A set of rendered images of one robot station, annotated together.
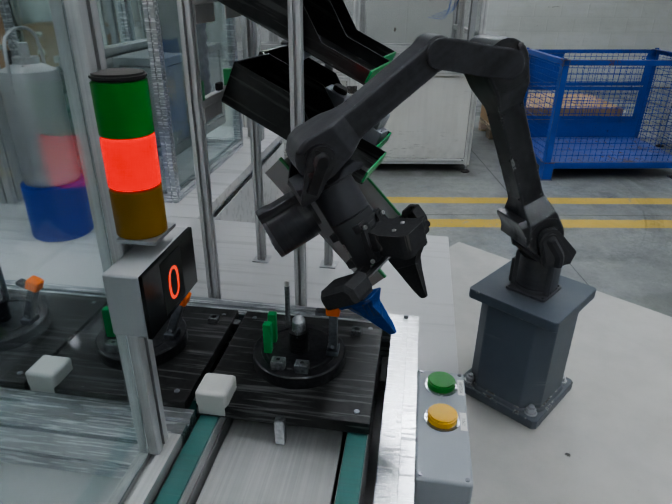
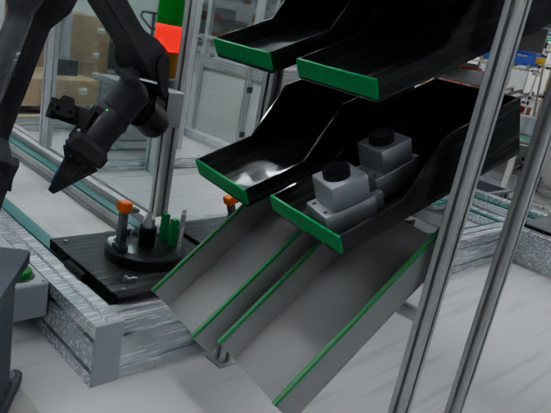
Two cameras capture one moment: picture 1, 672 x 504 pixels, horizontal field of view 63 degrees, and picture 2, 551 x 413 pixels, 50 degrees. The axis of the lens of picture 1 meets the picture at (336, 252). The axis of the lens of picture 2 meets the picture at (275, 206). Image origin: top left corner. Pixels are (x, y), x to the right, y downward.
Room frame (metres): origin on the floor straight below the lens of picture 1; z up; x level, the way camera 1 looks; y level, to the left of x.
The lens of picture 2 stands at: (1.41, -0.62, 1.40)
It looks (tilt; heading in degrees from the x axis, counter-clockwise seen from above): 17 degrees down; 125
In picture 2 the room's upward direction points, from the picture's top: 11 degrees clockwise
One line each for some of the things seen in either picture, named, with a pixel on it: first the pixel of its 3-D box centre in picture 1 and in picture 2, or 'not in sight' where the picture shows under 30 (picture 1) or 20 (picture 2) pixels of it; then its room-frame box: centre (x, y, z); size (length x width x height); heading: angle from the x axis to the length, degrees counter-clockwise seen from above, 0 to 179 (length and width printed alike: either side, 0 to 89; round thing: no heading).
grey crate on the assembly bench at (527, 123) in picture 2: not in sight; (521, 123); (-0.20, 5.59, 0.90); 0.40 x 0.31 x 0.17; 1
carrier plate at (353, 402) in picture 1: (299, 363); (143, 260); (0.68, 0.05, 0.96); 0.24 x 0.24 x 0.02; 82
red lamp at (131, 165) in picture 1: (131, 159); (167, 38); (0.51, 0.20, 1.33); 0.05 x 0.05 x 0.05
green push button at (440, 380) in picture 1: (441, 384); (18, 274); (0.64, -0.16, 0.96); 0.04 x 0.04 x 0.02
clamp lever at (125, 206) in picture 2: (328, 324); (126, 222); (0.68, 0.01, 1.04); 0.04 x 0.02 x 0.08; 82
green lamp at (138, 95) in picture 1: (122, 106); (170, 11); (0.51, 0.20, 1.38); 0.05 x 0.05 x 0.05
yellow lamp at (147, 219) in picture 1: (138, 207); (164, 63); (0.51, 0.20, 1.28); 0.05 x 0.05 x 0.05
